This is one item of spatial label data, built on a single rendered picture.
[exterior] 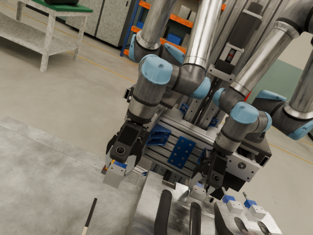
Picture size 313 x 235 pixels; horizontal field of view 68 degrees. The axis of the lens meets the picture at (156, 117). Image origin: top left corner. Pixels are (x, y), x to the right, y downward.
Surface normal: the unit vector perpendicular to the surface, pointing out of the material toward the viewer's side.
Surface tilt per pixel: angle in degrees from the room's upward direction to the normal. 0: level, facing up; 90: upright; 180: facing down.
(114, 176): 90
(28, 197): 0
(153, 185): 0
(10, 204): 0
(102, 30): 90
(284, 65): 90
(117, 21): 90
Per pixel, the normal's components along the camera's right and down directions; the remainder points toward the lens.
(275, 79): -0.22, 0.36
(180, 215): 0.35, -0.80
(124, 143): 0.21, -0.55
